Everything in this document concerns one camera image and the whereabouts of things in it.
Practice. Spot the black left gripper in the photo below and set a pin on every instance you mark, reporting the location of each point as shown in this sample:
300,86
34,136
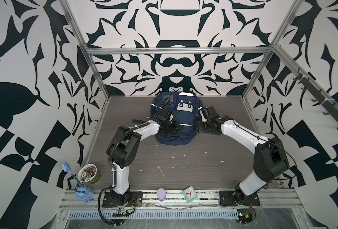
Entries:
175,128

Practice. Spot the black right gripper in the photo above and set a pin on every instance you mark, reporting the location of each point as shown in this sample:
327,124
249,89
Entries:
200,128

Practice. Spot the navy blue school backpack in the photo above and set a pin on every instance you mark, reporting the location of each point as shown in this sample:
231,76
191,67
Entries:
186,110

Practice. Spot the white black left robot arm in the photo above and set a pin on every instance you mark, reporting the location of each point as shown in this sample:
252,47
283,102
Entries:
124,146

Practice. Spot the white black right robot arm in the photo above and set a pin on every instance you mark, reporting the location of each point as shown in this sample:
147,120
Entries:
270,159

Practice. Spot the purple small bottle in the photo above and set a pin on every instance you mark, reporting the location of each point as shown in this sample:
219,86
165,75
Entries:
161,195

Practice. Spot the teal small alarm clock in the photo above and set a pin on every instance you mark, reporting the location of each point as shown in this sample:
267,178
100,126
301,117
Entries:
190,194

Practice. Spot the green paper cup with items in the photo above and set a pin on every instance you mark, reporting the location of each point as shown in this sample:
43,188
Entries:
89,174

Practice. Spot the small circuit board left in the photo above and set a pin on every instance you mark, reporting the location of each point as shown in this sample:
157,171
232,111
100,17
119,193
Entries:
123,213

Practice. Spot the small circuit board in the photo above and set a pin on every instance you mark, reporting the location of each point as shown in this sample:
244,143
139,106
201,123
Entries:
123,213
246,217

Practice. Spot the small circuit board right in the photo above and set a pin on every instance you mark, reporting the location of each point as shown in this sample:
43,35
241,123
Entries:
246,217

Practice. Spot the light blue water bottle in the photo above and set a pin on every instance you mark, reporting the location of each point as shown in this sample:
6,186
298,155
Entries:
83,192

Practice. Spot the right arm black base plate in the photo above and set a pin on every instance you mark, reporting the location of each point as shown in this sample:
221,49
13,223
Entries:
232,199

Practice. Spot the white slotted cable duct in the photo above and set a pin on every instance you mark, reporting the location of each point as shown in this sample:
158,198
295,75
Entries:
231,214

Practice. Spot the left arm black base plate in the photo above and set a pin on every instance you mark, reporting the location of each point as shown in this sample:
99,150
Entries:
113,199

